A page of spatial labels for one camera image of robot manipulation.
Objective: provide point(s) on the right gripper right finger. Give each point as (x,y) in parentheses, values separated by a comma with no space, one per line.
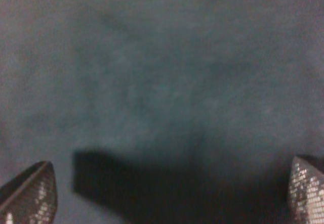
(305,190)

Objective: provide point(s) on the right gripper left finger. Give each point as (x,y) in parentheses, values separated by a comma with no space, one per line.
(31,196)

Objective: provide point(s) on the black short sleeve shirt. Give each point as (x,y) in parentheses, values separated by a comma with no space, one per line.
(163,111)

